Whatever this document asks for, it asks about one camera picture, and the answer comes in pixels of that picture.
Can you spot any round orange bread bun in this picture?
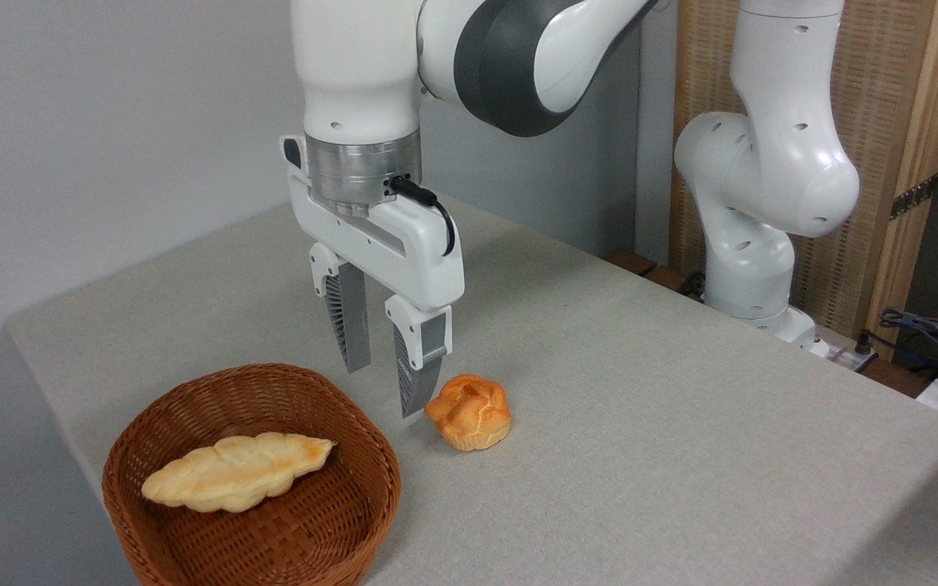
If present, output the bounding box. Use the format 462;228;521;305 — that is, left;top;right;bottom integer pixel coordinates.
425;374;513;453

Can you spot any brown wicker basket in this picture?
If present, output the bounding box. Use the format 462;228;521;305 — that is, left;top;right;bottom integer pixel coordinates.
102;363;402;586

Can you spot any woven wooden folding screen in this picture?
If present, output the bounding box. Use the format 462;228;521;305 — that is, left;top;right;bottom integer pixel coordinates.
669;0;938;361

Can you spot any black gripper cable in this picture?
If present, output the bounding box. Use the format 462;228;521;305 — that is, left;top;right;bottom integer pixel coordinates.
388;175;457;258

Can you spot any long braided bread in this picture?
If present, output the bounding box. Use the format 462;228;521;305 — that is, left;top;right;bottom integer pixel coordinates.
141;431;335;514

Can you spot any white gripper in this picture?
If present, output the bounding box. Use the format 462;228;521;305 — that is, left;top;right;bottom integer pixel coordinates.
281;135;466;420

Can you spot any black screen hinge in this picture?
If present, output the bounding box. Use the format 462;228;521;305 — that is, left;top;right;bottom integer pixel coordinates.
890;173;938;221

